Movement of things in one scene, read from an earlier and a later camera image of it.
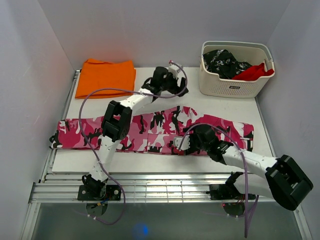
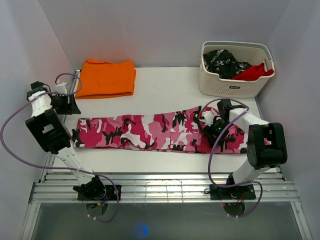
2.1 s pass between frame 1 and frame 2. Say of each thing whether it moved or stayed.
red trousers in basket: stayed
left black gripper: moved
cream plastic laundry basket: stayed
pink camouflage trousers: stayed
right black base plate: stayed
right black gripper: moved
